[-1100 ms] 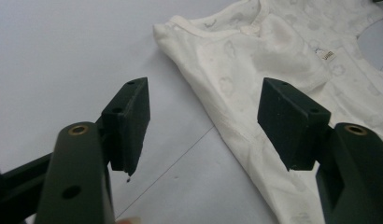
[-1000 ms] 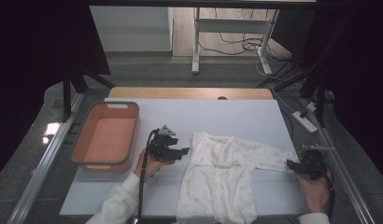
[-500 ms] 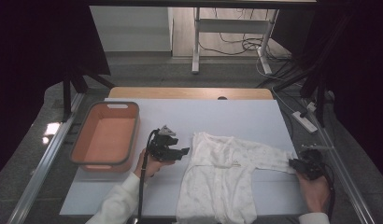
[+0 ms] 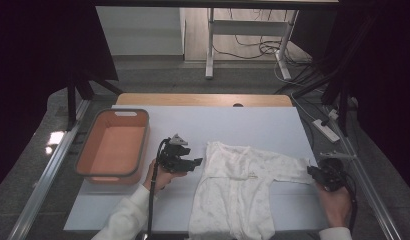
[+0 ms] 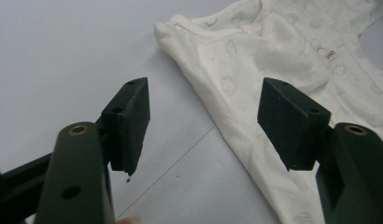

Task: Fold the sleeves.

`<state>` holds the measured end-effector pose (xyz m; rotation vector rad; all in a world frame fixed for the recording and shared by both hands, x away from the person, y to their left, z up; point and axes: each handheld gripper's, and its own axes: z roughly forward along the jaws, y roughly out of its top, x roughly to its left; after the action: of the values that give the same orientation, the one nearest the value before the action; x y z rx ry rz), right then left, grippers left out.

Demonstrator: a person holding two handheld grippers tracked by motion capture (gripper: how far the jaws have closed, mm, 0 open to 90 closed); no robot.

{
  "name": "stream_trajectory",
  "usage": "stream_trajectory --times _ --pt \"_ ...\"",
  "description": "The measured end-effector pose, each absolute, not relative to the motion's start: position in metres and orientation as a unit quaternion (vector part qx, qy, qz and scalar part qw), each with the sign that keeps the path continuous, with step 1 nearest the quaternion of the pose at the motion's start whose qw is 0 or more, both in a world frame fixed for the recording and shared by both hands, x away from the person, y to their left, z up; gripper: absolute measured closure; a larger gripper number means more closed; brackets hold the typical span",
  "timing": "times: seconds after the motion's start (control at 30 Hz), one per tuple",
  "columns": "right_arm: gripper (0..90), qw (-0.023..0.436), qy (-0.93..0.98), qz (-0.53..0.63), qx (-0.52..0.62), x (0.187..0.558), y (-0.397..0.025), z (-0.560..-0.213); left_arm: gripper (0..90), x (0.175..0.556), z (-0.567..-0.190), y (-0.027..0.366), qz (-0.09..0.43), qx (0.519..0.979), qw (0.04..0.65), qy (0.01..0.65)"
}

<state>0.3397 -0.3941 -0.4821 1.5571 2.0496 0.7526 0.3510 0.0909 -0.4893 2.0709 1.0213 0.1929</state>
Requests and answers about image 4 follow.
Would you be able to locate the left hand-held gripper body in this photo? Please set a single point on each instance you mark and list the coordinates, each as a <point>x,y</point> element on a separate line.
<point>171,158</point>

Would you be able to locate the wooden table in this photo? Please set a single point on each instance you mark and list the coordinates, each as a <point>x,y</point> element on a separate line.
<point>193,100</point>

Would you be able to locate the white power strip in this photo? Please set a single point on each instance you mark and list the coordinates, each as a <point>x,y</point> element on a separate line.
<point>326,130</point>

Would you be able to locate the aluminium rail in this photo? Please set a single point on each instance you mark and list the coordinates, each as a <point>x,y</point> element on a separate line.
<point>43,186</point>
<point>373,200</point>

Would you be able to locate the black stand legs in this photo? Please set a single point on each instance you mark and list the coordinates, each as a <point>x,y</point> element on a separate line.
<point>343,113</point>
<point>71,106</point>

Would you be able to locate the white baby garment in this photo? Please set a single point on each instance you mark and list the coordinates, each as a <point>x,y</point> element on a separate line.
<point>239,190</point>

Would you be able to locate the person's left hand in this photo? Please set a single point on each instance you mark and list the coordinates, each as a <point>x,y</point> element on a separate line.
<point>161,176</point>

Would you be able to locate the orange basket with grey rim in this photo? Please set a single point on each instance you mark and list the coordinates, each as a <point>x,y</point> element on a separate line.
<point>116,146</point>

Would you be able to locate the small white plug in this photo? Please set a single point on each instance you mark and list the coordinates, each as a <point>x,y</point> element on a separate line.
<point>333,114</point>

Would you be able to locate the dark curtain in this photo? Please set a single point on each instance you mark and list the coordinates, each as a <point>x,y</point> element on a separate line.
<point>386,66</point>
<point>33,50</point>

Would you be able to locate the person's right hand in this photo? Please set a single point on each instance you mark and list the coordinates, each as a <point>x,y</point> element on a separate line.
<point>336,206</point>

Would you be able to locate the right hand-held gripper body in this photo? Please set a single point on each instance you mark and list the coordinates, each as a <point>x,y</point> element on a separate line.
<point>333,173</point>

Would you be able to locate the white desk frame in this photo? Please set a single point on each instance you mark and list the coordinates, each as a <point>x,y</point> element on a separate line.
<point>246,27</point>

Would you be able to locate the white table cover board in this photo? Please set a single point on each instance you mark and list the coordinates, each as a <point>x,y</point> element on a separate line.
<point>243,126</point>

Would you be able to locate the white cabinet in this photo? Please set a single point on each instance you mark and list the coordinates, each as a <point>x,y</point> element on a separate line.
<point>139,30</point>

